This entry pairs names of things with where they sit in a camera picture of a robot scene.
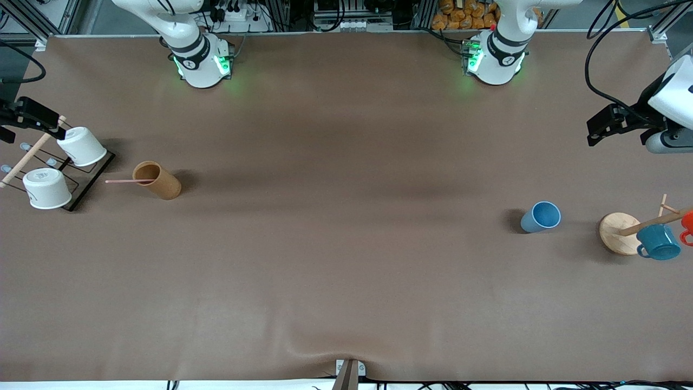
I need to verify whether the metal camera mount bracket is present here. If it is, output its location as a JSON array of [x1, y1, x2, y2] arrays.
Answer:
[[331, 359, 367, 390]]

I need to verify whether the teal enamel mug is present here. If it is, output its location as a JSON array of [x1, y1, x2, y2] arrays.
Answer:
[[636, 224, 682, 261]]

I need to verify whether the bamboo cup holder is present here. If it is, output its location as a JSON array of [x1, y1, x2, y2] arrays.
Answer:
[[133, 161, 182, 201]]

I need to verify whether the white electronic device box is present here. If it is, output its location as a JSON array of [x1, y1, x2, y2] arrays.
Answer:
[[314, 15, 394, 33]]

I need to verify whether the white paper cup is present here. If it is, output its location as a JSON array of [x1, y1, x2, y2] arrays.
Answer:
[[22, 168, 73, 210], [56, 127, 108, 167]]

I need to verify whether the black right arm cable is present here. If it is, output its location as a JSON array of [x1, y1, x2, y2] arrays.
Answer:
[[0, 41, 47, 85]]

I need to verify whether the light blue plastic cup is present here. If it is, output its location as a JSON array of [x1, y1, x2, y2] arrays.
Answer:
[[521, 201, 562, 234]]

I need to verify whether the brown table cover sheet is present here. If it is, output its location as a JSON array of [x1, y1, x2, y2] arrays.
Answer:
[[0, 32, 693, 382]]

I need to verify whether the bag of orange snacks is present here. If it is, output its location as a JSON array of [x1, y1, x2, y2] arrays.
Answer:
[[432, 0, 500, 31]]

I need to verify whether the white power strip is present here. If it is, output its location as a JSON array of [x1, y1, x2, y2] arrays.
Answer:
[[208, 0, 271, 33]]

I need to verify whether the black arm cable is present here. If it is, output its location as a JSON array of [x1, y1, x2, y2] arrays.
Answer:
[[584, 0, 693, 124], [0, 41, 47, 85]]

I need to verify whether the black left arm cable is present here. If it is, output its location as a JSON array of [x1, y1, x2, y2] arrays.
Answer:
[[584, 0, 693, 124]]

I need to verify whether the wooden rack rod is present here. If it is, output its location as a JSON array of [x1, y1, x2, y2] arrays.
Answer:
[[0, 115, 67, 189]]

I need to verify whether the thin black cable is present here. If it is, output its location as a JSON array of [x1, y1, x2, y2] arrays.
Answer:
[[587, 0, 619, 41]]

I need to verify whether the wooden mug tree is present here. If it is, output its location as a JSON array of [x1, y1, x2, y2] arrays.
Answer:
[[599, 194, 693, 256]]

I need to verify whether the black wire cup rack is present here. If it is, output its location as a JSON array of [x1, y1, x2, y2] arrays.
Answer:
[[0, 116, 116, 212]]

